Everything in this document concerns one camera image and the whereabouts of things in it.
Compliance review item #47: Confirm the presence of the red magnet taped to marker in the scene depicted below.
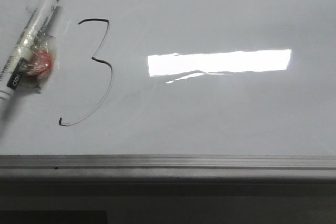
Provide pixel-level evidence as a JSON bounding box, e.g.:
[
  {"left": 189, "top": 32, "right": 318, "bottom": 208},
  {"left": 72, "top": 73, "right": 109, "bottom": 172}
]
[{"left": 20, "top": 33, "right": 57, "bottom": 92}]

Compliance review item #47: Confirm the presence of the white black whiteboard marker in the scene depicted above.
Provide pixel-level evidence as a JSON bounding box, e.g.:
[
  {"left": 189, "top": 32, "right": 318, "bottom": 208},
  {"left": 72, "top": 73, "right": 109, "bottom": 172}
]
[{"left": 1, "top": 0, "right": 59, "bottom": 112}]

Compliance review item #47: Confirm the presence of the white whiteboard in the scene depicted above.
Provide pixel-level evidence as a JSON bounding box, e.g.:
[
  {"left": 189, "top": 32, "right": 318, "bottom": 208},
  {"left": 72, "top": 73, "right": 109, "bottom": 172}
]
[{"left": 1, "top": 0, "right": 335, "bottom": 156}]

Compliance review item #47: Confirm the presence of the aluminium whiteboard frame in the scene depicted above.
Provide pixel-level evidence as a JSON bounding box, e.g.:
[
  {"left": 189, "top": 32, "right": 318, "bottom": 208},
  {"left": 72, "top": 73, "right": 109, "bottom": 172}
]
[{"left": 1, "top": 154, "right": 335, "bottom": 183}]

